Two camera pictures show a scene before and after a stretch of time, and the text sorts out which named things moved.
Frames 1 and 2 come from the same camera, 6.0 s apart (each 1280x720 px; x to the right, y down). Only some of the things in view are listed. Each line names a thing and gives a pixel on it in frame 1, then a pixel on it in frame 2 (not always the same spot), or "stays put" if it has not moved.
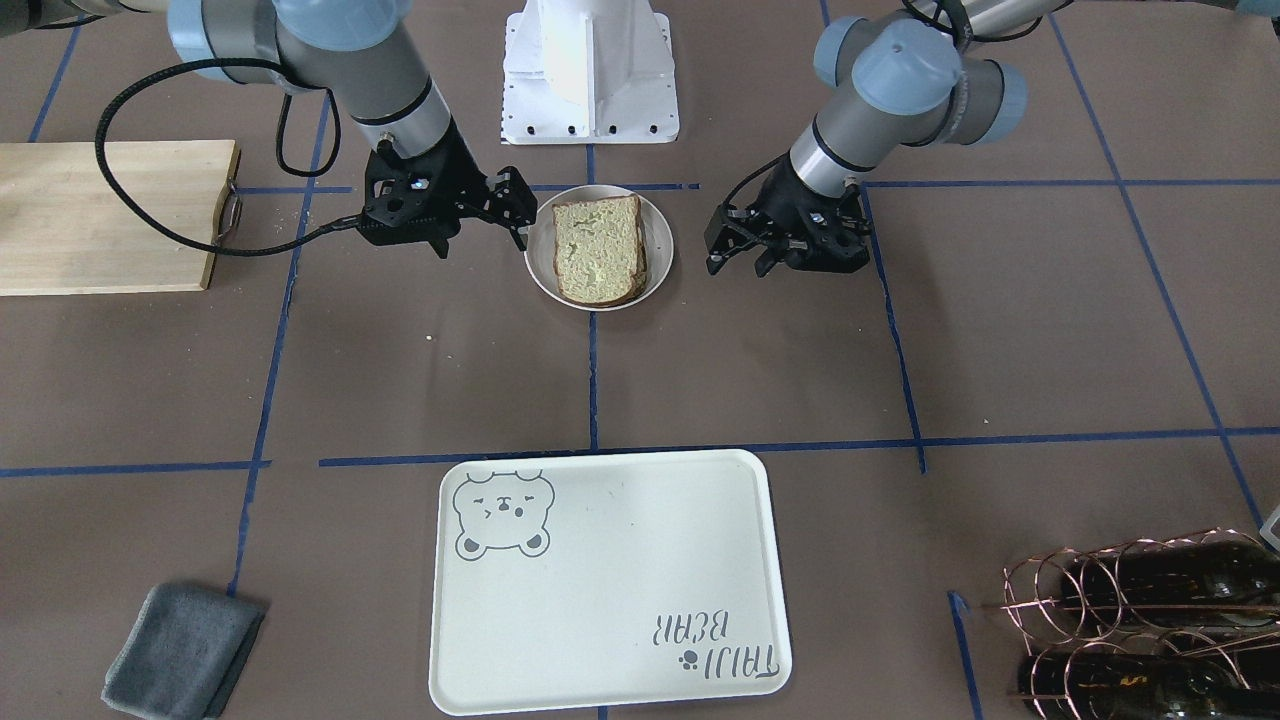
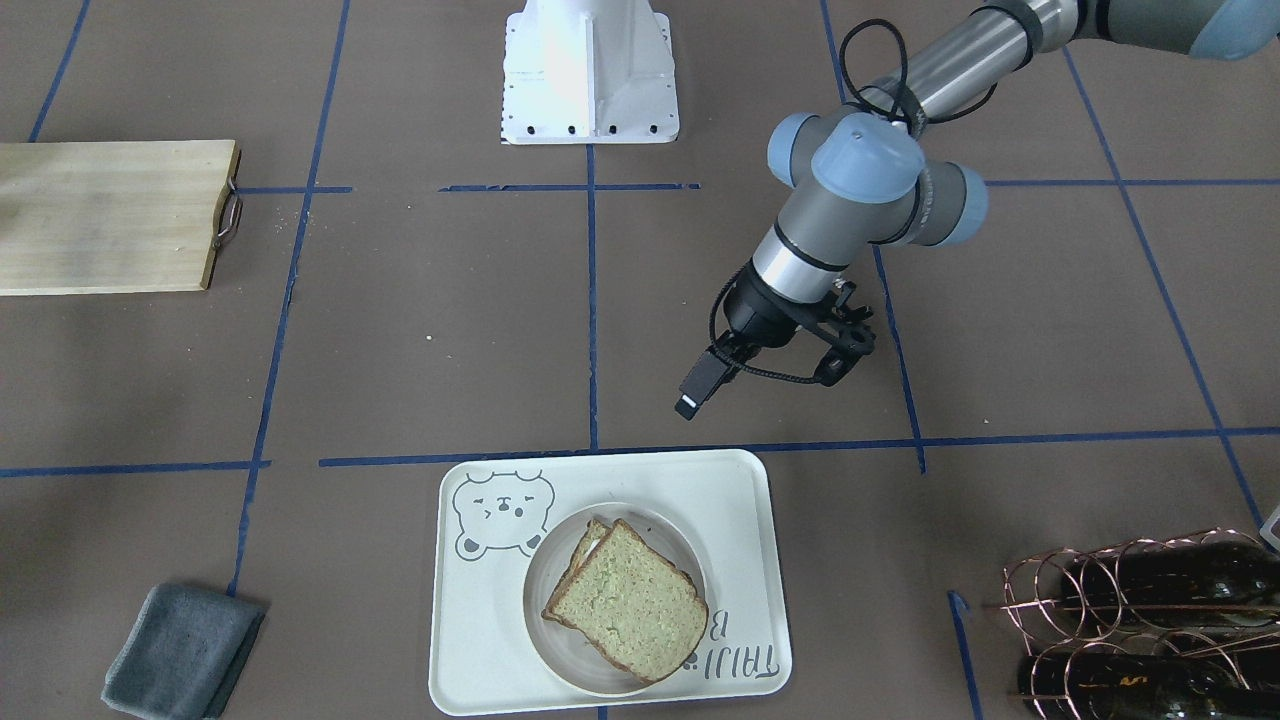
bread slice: x=600 y=250 to x=633 y=602
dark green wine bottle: x=1174 y=584 stays put
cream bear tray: x=606 y=577 stays put
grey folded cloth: x=181 y=653 stays put
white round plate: x=658 y=239 to x=560 y=648
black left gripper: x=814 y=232 to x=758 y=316
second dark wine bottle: x=1141 y=685 stays put
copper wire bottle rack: x=1181 y=626 stays put
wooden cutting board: x=63 y=231 stays put
